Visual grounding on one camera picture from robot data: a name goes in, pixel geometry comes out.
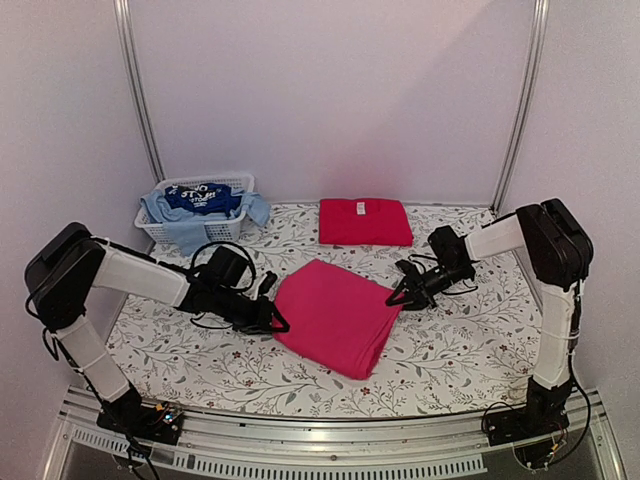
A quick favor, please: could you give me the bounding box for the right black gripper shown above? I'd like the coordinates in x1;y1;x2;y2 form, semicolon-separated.
387;263;471;313

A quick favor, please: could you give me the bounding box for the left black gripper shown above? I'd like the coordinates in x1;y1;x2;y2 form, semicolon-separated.
211;285;288;334

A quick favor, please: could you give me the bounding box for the pink garment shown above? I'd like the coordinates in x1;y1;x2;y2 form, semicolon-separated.
274;260;401;380

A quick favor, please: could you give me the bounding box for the red t-shirt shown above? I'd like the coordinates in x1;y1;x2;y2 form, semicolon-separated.
319;198;413;247

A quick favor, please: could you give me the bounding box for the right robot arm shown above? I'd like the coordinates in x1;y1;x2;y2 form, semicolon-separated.
386;198;594;396

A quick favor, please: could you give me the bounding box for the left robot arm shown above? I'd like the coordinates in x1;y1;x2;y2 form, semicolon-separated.
24;222;290;434

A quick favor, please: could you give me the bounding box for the white plastic laundry basket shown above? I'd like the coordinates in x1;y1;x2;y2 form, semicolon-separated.
134;172;257;246

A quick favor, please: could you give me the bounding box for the light blue cloth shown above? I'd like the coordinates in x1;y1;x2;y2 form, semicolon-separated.
138;188;272;257

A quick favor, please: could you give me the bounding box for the dark blue garment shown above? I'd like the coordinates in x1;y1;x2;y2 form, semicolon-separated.
164;182;245;218

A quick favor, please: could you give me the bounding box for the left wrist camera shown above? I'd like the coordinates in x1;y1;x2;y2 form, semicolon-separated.
256;271;278;297

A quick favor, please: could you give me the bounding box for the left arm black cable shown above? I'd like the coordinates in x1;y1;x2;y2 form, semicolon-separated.
190;242;257;291

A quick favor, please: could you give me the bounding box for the front aluminium rail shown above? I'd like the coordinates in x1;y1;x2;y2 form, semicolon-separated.
42;387;628;479

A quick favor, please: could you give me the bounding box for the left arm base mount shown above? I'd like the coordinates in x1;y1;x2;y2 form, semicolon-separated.
97;386;184;446

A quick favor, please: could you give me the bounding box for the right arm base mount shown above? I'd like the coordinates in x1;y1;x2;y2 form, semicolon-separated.
481;378;573;446

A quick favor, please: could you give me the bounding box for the right aluminium frame post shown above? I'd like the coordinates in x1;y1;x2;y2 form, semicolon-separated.
491;0;550;213

